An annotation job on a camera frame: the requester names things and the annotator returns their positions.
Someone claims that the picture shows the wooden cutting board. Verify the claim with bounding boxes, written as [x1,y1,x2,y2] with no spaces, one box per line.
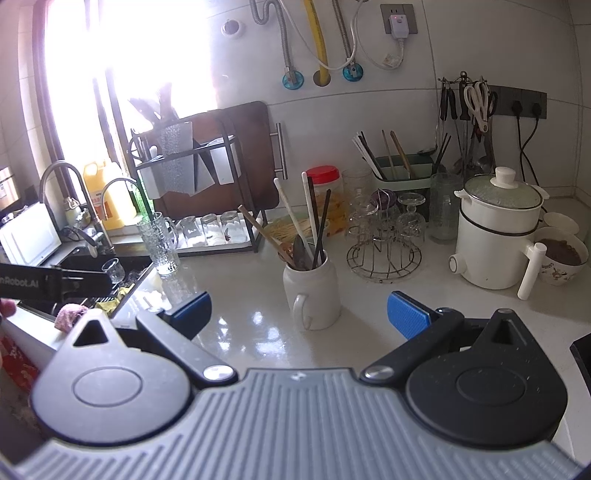
[152,100,269,212]

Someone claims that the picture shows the pull-down kitchen faucet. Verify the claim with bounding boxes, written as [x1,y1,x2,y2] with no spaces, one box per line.
[39,161,116,257]

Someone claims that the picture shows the grey wall outlet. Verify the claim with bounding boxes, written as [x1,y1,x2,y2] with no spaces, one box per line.
[380,4,419,35]

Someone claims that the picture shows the purple glass cup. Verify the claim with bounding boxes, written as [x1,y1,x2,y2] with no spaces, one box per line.
[372,190,398,213]

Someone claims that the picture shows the tall clear glass pitcher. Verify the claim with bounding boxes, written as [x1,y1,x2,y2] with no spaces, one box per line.
[342,168,372,217]

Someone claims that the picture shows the white ceramic mug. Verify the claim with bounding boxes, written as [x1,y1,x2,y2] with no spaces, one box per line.
[283,249,342,331]

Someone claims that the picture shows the red patterned cloth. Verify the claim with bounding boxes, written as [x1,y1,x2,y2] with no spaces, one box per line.
[0,335,40,398]

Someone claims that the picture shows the clear glass tumbler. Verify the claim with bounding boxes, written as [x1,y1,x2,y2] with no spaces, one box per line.
[220,210,242,244]
[199,213,223,246]
[179,216,204,247]

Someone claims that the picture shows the hanging kitchen utensils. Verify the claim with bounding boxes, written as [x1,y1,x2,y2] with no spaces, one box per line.
[434,78,499,176]

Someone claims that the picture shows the white countertop appliance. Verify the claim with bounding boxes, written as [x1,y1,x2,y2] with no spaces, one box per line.
[0,202,63,267]

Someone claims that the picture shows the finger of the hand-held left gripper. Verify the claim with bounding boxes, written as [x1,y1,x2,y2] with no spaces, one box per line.
[59,268,112,296]

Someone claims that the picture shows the dried bean curd sticks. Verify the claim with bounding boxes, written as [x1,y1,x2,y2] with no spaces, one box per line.
[265,217,333,241]

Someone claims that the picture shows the black chopstick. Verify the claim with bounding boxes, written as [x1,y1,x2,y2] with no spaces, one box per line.
[307,178,320,268]
[314,188,332,269]

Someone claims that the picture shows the textured glass beer mug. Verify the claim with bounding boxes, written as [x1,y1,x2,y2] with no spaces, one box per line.
[136,212,182,277]

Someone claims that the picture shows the upturned glasses on tray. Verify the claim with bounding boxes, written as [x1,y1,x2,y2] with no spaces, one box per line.
[171,217,259,258]

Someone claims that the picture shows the black power cord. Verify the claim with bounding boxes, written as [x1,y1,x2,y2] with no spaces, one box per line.
[512,104,531,172]
[525,108,544,185]

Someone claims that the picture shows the wooden-handled utensil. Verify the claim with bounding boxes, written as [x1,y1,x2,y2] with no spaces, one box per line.
[238,204,289,266]

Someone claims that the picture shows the white-handled scissors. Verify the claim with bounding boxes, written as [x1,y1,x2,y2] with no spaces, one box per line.
[463,80,494,134]

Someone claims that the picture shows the white cable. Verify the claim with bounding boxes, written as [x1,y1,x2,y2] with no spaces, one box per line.
[276,0,408,71]

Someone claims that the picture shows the black induction cooktop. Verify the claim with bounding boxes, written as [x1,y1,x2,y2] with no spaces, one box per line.
[570,336,591,370]

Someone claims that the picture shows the black metal shelf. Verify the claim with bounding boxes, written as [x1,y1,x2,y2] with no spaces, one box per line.
[129,108,269,254]

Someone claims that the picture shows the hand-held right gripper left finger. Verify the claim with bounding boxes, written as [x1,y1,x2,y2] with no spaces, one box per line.
[73,292,239,384]

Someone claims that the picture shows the metal utensil hanger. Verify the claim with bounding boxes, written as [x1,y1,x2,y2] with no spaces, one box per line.
[438,71,490,90]

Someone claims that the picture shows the purple scrub cloth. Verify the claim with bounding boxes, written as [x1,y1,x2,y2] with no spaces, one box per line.
[54,304,88,332]

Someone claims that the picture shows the black kitchen sink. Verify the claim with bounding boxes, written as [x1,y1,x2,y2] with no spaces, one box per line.
[28,247,155,319]

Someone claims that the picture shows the metal bar handle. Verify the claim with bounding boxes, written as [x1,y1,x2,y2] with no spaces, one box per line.
[270,122,289,181]

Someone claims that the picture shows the corrugated metal hose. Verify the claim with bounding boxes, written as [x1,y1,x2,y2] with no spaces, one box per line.
[333,0,356,70]
[252,0,296,75]

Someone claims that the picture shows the white plastic box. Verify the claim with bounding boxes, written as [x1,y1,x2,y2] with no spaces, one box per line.
[212,137,243,185]
[194,143,218,191]
[139,164,162,195]

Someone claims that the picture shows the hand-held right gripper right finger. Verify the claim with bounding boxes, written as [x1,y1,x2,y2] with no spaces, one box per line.
[360,291,528,384]

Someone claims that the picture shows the yellow plastic bottle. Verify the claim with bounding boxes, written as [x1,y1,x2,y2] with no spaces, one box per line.
[83,159,139,232]

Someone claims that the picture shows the black wall socket strip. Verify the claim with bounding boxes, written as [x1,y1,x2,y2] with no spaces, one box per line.
[487,84,548,120]

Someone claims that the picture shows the bunch of chopsticks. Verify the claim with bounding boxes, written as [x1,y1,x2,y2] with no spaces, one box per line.
[353,129,414,181]

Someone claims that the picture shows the white electric cooker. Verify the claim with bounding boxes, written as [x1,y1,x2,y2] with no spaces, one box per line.
[448,166,550,301]

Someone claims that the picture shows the green plastic basket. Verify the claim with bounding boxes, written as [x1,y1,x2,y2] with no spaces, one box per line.
[262,215,335,247]

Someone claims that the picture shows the white bowl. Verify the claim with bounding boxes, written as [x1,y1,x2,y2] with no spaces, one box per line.
[542,211,580,236]

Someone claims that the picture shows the tall textured glass jug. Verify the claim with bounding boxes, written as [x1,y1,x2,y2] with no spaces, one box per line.
[429,173,465,243]

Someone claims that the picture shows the clear glass goblet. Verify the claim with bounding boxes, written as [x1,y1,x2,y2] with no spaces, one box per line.
[351,198,384,241]
[397,193,426,245]

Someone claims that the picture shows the dark utensil bunch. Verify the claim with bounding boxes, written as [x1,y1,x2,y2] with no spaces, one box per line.
[129,83,181,134]

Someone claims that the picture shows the metal wire glass rack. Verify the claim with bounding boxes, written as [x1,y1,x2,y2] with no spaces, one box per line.
[346,198,423,281]

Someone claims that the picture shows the printed bowl with brown food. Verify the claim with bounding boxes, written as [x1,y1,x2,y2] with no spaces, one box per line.
[533,226,589,287]

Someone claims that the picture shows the grey metal spoon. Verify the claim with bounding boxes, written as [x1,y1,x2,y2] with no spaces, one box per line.
[292,233,309,272]

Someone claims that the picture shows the yellow hose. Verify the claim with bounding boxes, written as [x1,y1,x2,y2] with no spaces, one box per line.
[302,0,333,88]

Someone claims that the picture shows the red-lidded plastic jar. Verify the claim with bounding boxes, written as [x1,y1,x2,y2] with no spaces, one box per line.
[306,165,348,238]

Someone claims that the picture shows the bubble-textured clear sheet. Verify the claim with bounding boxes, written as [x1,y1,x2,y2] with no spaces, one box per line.
[157,122,195,195]

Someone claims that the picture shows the slim curved faucet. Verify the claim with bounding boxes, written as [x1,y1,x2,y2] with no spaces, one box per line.
[99,178,153,222]

